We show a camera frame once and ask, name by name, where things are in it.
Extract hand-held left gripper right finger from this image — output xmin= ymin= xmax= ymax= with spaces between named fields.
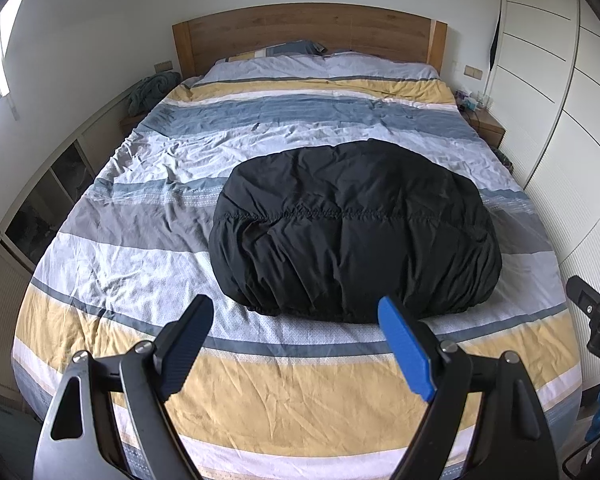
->
xmin=377 ymin=296 xmax=561 ymax=480

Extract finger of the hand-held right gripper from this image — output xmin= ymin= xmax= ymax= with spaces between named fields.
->
xmin=566 ymin=275 xmax=600 ymax=318

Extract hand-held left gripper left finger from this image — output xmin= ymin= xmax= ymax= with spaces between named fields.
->
xmin=32 ymin=295 xmax=216 ymax=480

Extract black puffer coat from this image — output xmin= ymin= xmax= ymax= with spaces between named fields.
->
xmin=208 ymin=139 xmax=503 ymax=324

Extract striped bed duvet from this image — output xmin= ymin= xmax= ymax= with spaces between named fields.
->
xmin=12 ymin=52 xmax=583 ymax=480

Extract white wardrobe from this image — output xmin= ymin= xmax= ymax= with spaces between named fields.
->
xmin=485 ymin=0 xmax=600 ymax=361

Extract low white glass-door cabinet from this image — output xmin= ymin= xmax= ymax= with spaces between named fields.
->
xmin=0 ymin=82 xmax=136 ymax=396

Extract wooden nightstand with small items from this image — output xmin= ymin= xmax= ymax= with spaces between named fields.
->
xmin=467 ymin=109 xmax=507 ymax=148

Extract small items on nightstand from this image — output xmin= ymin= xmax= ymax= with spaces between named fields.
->
xmin=455 ymin=89 xmax=496 ymax=113

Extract wooden nightstand under green cloth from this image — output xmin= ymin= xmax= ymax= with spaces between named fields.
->
xmin=119 ymin=112 xmax=148 ymax=136

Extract dark green cloth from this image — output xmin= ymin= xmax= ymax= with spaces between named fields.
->
xmin=126 ymin=72 xmax=182 ymax=116

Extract blue striped pillow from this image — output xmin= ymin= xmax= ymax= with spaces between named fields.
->
xmin=230 ymin=40 xmax=328 ymax=61

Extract wooden headboard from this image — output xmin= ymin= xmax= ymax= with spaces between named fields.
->
xmin=172 ymin=3 xmax=448 ymax=81

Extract thin black cable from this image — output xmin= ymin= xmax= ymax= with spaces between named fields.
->
xmin=562 ymin=437 xmax=598 ymax=480

